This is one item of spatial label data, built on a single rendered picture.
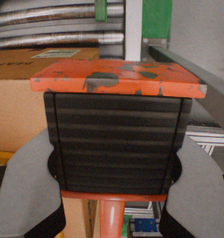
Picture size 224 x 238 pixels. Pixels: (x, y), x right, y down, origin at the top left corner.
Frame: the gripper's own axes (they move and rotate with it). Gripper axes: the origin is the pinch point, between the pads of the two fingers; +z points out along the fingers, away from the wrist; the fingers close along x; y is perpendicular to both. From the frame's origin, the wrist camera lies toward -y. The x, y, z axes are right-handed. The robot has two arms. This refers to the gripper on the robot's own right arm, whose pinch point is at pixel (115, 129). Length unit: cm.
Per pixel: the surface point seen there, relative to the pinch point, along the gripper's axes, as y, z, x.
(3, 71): 0.5, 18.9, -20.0
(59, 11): -11, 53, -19
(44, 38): -3, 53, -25
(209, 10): -21, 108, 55
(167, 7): -19, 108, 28
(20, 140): 11.0, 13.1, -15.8
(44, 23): -7, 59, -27
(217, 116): 8.1, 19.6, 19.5
